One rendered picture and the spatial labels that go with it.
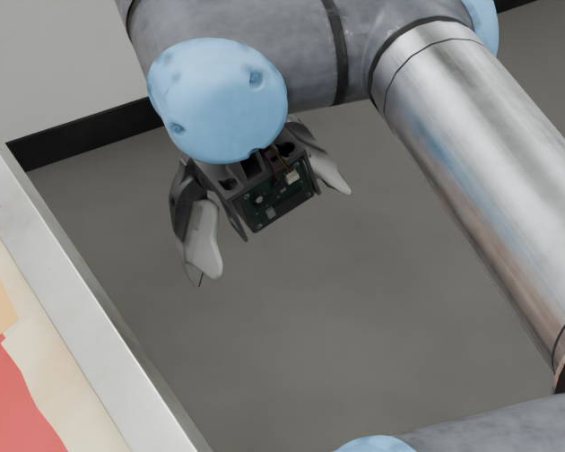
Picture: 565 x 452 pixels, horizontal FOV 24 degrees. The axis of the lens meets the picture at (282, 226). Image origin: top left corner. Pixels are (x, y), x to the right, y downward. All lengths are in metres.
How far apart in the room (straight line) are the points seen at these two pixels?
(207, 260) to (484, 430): 0.55
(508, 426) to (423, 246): 2.81
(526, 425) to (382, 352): 2.54
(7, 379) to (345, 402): 1.96
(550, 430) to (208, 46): 0.35
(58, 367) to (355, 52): 0.36
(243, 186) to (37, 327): 0.20
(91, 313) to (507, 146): 0.39
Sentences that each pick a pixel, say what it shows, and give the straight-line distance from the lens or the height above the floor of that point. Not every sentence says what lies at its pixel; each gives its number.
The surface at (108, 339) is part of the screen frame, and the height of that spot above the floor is 1.55.
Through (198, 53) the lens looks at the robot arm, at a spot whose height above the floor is 1.80.
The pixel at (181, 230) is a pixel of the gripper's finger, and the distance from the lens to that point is 1.04.
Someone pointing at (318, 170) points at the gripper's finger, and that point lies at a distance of 1.04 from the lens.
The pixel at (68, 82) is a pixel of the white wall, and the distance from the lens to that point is 3.50.
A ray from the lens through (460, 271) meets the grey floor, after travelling 3.26.
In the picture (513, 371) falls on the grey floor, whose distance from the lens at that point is 3.05.
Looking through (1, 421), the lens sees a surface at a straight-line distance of 1.02.
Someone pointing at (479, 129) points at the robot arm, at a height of 1.81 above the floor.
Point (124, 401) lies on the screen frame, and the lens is 0.91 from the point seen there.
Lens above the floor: 2.23
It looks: 42 degrees down
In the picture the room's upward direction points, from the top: straight up
